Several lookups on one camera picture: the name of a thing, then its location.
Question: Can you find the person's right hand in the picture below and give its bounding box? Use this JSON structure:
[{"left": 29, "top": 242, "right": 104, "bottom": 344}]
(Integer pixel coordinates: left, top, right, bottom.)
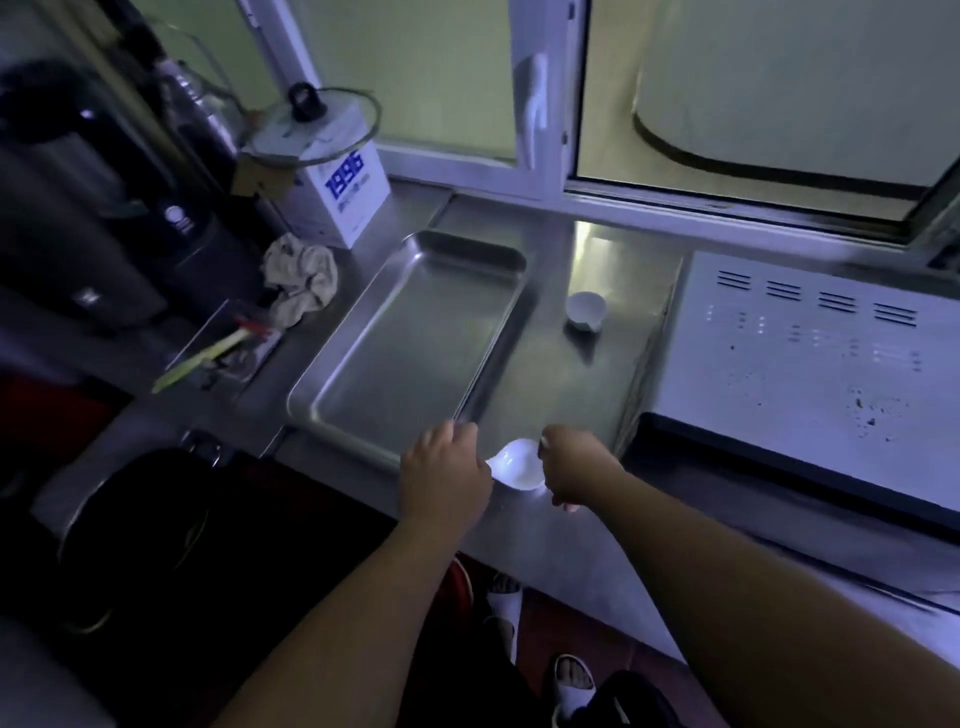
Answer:
[{"left": 538, "top": 425, "right": 628, "bottom": 511}]

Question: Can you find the person's left hand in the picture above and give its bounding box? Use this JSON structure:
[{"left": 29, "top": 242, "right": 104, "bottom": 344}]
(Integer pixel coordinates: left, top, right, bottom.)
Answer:
[{"left": 397, "top": 419, "right": 496, "bottom": 538}]

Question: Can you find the white ceramic spoon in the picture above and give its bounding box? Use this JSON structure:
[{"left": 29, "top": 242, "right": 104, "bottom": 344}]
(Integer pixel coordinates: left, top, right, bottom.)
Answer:
[
  {"left": 565, "top": 290, "right": 607, "bottom": 333},
  {"left": 485, "top": 438, "right": 549, "bottom": 493}
]

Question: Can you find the red plastic bucket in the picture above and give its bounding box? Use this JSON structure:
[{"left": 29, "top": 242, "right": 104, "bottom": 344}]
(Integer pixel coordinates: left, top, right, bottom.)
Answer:
[{"left": 448, "top": 558, "right": 475, "bottom": 624}]

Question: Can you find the silver microwave black door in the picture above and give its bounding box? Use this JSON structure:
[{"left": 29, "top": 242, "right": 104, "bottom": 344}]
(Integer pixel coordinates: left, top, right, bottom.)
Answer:
[{"left": 614, "top": 251, "right": 960, "bottom": 534}]

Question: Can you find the person's left forearm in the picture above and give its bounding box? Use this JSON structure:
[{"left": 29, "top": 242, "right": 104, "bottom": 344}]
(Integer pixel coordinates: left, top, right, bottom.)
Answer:
[{"left": 213, "top": 517, "right": 481, "bottom": 728}]

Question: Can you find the person's right forearm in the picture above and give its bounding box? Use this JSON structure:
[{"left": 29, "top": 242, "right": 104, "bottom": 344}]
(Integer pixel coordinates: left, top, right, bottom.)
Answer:
[{"left": 592, "top": 479, "right": 960, "bottom": 728}]

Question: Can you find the person's left white slipper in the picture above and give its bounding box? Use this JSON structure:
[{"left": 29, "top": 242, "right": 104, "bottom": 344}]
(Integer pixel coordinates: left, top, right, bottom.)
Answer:
[{"left": 483, "top": 573, "right": 525, "bottom": 665}]

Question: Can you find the person's white slipper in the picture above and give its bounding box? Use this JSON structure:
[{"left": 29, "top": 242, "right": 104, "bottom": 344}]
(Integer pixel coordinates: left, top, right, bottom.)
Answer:
[
  {"left": 483, "top": 573, "right": 525, "bottom": 665},
  {"left": 549, "top": 652, "right": 599, "bottom": 728}
]

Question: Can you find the person's right white slipper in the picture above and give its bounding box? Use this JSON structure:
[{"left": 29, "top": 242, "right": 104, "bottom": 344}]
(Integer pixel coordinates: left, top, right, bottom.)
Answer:
[{"left": 549, "top": 652, "right": 599, "bottom": 728}]

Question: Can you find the stainless steel tray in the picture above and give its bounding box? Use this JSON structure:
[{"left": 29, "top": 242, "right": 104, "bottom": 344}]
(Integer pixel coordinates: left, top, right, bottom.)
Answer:
[{"left": 286, "top": 228, "right": 535, "bottom": 475}]

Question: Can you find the beige crumpled rag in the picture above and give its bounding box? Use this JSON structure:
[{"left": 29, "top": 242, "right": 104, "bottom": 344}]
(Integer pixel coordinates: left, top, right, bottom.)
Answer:
[{"left": 260, "top": 232, "right": 339, "bottom": 331}]

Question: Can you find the green onion stalk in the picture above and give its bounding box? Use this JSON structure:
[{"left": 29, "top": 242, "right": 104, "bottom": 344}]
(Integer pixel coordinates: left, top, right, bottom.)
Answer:
[{"left": 149, "top": 328, "right": 253, "bottom": 395}]

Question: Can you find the white box blue print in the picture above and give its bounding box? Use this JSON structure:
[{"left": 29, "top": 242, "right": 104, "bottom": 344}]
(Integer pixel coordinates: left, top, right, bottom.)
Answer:
[{"left": 288, "top": 97, "right": 393, "bottom": 250}]

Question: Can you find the black pot steel rim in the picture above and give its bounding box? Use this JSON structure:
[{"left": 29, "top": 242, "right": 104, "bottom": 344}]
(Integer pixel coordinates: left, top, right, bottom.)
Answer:
[{"left": 56, "top": 448, "right": 215, "bottom": 639}]

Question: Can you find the black appliance white logo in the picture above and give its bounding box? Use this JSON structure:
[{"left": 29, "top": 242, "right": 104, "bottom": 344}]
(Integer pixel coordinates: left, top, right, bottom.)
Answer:
[{"left": 97, "top": 112, "right": 264, "bottom": 316}]

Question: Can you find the brown cardboard box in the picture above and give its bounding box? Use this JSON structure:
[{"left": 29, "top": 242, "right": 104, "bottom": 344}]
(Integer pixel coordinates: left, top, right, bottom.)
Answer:
[{"left": 228, "top": 153, "right": 298, "bottom": 200}]

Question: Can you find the glass pot lid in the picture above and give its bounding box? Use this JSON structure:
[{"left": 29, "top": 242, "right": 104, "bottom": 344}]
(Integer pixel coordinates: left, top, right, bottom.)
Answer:
[{"left": 239, "top": 80, "right": 384, "bottom": 168}]

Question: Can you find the steel thermos bottle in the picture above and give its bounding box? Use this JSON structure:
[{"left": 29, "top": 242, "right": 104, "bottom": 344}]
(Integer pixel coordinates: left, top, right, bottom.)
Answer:
[{"left": 153, "top": 56, "right": 249, "bottom": 193}]

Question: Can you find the dark cylindrical water boiler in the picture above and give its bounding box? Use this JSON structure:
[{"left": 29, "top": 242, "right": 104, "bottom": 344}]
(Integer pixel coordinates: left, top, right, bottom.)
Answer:
[{"left": 0, "top": 59, "right": 168, "bottom": 335}]

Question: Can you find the white window frame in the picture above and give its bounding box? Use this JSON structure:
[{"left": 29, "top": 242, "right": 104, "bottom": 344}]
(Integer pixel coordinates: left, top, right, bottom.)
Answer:
[{"left": 232, "top": 0, "right": 960, "bottom": 249}]

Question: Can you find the white window handle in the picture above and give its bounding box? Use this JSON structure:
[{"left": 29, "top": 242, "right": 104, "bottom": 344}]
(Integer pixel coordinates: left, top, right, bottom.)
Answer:
[{"left": 519, "top": 52, "right": 550, "bottom": 172}]

